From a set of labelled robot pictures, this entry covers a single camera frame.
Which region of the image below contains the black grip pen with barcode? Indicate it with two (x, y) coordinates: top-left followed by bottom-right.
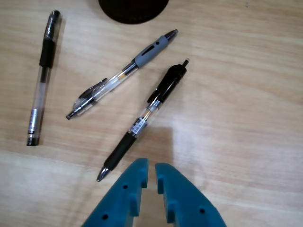
(96, 59), (191, 182)

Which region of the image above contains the black mesh pen holder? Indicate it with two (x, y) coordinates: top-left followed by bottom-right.
(98, 0), (170, 25)

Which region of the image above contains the black capped clear pen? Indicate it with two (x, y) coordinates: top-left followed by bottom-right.
(26, 9), (64, 147)

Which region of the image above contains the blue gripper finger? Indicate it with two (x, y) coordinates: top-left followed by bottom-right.
(155, 162), (228, 227)
(81, 157), (149, 227)

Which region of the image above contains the grey grip retractable pen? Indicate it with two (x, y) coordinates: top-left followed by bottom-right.
(65, 29), (178, 120)

